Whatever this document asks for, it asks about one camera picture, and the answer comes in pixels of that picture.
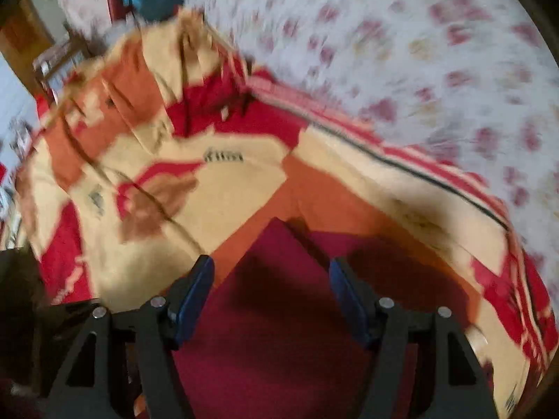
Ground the floral bed sheet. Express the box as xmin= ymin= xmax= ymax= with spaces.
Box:
xmin=177 ymin=0 xmax=559 ymax=280

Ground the red orange cream printed blanket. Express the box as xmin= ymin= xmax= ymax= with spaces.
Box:
xmin=13 ymin=9 xmax=556 ymax=419

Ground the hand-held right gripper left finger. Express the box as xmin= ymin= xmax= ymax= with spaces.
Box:
xmin=41 ymin=254 xmax=216 ymax=419

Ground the maroon garment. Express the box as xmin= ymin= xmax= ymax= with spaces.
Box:
xmin=172 ymin=218 xmax=495 ymax=419

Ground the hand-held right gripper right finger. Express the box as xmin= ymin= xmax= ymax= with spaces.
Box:
xmin=328 ymin=257 xmax=499 ymax=419

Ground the wooden door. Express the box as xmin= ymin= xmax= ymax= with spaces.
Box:
xmin=0 ymin=0 xmax=58 ymax=97

